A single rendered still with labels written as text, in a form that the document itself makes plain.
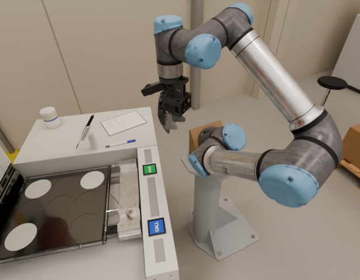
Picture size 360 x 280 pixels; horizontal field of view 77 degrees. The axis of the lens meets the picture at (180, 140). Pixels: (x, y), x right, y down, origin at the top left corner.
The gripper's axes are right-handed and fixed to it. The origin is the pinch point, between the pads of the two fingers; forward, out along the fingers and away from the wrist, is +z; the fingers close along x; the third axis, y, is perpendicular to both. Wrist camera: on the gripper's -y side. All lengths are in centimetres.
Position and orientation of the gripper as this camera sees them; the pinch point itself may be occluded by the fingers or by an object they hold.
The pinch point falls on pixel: (168, 127)
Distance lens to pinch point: 80.4
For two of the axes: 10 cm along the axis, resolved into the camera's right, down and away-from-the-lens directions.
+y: 8.5, 3.2, -4.2
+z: 0.3, 7.7, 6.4
